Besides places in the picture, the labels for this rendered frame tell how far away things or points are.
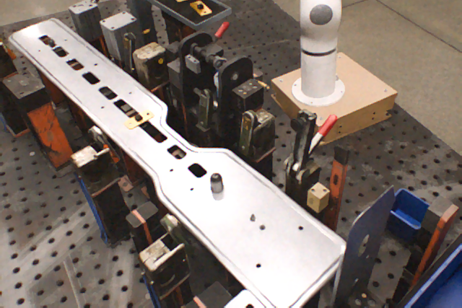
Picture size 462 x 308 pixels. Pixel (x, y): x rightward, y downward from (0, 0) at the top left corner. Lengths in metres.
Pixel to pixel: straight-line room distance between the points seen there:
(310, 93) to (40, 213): 0.97
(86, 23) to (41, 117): 0.42
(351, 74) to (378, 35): 1.79
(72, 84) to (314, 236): 0.88
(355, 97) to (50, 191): 1.08
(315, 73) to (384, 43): 1.93
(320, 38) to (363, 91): 0.30
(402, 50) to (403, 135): 1.75
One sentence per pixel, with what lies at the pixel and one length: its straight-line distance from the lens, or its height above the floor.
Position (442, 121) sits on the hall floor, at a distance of 2.87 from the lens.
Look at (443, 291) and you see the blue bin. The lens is 0.96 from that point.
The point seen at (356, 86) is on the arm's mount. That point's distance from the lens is 1.68.
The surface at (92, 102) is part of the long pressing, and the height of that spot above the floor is 1.00.
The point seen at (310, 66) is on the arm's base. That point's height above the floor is 0.94.
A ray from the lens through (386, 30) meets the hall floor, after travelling 3.58.
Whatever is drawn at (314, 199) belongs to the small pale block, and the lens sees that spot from 0.99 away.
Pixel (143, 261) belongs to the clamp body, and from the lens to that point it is 0.94.
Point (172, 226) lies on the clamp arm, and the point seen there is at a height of 1.11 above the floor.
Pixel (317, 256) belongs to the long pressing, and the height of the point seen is 1.00.
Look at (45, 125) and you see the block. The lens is 1.53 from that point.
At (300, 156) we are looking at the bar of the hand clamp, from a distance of 0.99.
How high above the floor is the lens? 1.84
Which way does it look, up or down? 44 degrees down
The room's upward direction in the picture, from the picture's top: 4 degrees counter-clockwise
